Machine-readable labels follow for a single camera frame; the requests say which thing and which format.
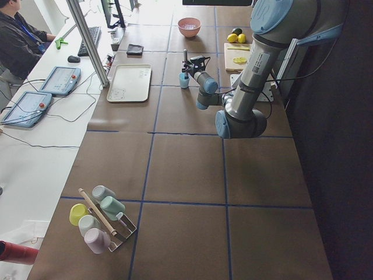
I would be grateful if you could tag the pale white cup on rack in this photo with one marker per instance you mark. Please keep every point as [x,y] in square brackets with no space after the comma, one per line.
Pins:
[88,222]

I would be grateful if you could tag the aluminium frame post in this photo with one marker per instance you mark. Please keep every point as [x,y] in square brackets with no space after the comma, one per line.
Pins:
[81,24]

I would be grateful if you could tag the seated person dark jacket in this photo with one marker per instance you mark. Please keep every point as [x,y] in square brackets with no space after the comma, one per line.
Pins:
[22,45]

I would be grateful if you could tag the grey cup on rack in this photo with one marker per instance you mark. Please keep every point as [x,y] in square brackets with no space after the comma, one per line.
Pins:
[99,192]

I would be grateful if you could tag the pink bowl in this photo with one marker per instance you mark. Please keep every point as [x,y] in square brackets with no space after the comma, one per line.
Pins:
[189,33]

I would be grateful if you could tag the pink cup on rack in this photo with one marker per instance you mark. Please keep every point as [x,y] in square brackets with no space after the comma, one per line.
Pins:
[97,240]

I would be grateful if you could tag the yellow cup on rack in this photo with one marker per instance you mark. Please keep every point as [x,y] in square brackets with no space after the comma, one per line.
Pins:
[76,213]

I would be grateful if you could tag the green clamp tool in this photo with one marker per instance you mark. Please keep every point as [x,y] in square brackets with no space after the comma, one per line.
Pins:
[59,42]

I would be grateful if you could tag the red bottle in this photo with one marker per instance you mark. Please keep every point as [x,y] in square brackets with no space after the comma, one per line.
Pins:
[15,253]

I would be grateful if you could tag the folded grey cloth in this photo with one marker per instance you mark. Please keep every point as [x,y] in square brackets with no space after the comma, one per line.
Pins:
[134,50]

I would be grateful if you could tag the far teach pendant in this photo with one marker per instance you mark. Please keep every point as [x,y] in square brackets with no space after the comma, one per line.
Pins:
[61,81]

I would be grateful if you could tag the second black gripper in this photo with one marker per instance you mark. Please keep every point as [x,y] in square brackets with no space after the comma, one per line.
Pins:
[191,69]

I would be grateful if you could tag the black computer mouse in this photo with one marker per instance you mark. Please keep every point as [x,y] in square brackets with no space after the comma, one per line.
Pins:
[73,59]

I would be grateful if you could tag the white wire cup rack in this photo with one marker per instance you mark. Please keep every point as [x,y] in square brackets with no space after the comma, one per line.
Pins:
[119,231]

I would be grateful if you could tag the mint green cup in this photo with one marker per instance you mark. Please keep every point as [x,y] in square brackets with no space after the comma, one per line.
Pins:
[112,207]

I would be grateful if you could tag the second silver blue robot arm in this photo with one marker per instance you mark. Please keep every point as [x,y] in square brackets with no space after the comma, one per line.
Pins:
[274,25]

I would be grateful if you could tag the cream bear tray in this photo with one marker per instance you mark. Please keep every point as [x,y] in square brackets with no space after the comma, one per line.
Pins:
[130,83]

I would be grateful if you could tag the black monitor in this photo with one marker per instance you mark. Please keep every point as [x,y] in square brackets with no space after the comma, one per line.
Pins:
[113,14]

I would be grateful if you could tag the green avocado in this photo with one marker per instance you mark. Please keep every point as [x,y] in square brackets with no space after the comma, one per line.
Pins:
[236,31]

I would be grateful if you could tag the near teach pendant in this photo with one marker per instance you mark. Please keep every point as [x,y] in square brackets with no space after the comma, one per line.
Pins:
[28,110]

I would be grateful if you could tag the light blue plastic cup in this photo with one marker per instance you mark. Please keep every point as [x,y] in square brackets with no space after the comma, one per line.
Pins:
[184,80]

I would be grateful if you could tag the steel muddler with black tip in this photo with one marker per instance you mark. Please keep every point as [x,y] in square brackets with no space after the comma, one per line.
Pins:
[185,62]

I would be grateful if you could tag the yellow lemon slices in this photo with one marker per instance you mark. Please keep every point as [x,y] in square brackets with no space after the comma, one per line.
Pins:
[240,60]

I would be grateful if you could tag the pile of clear ice cubes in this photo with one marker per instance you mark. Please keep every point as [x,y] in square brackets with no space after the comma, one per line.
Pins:
[189,27]

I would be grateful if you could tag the teach pendant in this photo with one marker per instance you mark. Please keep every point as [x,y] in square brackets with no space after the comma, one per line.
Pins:
[61,81]
[28,110]

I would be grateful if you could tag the yellow lemon near avocado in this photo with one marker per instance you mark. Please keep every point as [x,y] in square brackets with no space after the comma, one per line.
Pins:
[232,38]

